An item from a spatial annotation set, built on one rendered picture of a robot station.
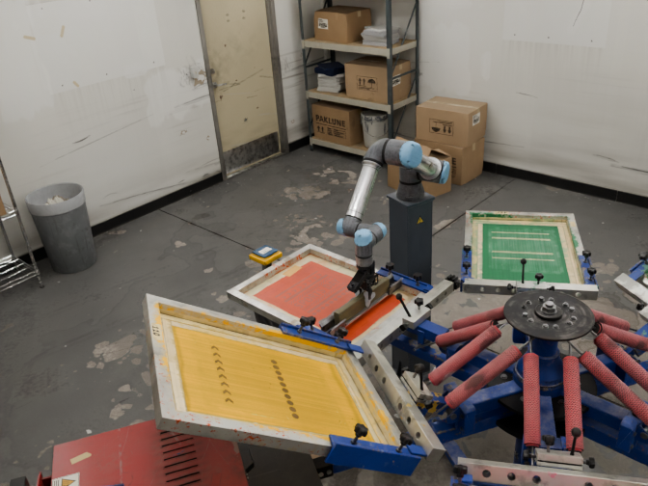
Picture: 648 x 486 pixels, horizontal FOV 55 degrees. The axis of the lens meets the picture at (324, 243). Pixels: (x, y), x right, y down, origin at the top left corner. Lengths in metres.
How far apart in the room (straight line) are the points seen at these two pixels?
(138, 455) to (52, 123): 4.06
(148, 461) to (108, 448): 0.16
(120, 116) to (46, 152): 0.75
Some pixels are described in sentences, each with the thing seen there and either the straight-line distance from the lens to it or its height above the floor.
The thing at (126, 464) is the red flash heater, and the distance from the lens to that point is 2.17.
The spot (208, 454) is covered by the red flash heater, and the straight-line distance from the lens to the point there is 2.12.
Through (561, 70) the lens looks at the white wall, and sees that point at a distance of 6.22.
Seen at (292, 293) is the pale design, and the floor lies 0.96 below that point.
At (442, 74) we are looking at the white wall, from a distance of 6.83.
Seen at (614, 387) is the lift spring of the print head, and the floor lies 1.18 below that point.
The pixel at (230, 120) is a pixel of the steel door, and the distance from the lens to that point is 6.98.
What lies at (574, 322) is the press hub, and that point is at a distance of 2.29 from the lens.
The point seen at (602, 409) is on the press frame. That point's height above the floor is 1.02.
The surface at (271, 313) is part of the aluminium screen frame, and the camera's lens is 2.86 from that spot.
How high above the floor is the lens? 2.61
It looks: 29 degrees down
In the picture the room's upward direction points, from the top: 4 degrees counter-clockwise
